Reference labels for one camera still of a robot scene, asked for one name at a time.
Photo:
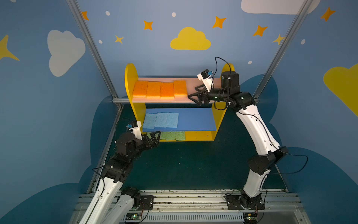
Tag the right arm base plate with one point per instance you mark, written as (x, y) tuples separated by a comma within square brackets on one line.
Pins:
[(244, 202)]

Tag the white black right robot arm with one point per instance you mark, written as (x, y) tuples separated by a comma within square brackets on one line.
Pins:
[(269, 152)]

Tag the right green circuit board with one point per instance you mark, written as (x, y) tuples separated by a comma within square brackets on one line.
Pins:
[(250, 218)]

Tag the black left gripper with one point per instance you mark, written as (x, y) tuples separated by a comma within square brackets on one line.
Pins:
[(147, 141)]

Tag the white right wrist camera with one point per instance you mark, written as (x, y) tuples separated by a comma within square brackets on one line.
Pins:
[(206, 77)]

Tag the yellow wooden shelf unit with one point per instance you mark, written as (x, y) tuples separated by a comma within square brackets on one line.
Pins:
[(198, 123)]

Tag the aluminium frame post right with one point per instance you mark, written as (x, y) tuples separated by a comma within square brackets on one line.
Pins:
[(293, 29)]

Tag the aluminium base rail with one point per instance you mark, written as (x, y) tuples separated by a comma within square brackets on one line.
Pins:
[(207, 207)]

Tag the green sponge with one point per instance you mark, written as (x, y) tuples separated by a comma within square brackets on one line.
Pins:
[(171, 136), (180, 136), (163, 136)]

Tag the aluminium frame post left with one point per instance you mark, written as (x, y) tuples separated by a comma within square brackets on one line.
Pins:
[(77, 14)]

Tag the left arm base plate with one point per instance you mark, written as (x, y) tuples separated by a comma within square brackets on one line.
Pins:
[(143, 203)]

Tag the green circuit board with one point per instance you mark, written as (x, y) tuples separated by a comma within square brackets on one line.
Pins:
[(136, 217), (250, 218)]

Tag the orange sponge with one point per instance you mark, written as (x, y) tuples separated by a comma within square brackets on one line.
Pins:
[(153, 90), (180, 89), (167, 90), (140, 89)]

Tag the aluminium frame crossbar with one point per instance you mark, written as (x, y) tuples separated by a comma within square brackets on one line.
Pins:
[(125, 100)]

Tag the left green circuit board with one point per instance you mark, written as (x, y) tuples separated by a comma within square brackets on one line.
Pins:
[(136, 217)]

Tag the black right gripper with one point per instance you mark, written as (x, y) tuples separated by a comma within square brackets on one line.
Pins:
[(204, 96)]

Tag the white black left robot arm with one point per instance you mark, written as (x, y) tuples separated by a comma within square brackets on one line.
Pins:
[(114, 173)]

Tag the blue sponge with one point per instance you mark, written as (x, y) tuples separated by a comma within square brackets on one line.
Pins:
[(172, 120), (149, 121), (161, 120)]

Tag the aluminium frame post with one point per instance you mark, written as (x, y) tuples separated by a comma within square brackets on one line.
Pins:
[(293, 29), (77, 14)]

